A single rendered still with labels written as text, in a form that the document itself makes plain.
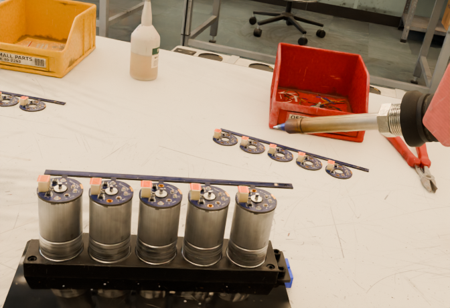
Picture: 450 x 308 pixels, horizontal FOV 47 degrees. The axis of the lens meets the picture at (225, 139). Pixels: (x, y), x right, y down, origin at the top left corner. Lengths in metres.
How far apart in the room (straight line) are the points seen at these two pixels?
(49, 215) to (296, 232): 0.18
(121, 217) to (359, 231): 0.20
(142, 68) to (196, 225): 0.34
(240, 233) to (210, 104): 0.29
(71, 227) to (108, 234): 0.02
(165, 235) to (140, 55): 0.34
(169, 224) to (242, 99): 0.32
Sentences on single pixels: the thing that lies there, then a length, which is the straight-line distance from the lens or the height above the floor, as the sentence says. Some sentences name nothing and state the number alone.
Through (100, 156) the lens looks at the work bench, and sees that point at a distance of 0.46.
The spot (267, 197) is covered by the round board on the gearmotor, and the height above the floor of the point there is 0.81.
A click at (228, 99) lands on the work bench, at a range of 0.60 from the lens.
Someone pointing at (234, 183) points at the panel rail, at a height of 0.81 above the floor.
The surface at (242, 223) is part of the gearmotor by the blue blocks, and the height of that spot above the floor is 0.80.
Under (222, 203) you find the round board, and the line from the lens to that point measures 0.30.
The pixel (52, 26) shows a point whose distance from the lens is 0.73.
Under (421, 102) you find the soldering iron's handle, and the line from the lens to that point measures 0.23.
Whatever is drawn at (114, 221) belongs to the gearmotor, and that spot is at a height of 0.80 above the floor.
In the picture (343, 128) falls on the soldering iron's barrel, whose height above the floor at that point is 0.88.
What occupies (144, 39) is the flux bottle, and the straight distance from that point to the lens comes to 0.60.
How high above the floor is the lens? 0.98
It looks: 27 degrees down
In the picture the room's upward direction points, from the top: 8 degrees clockwise
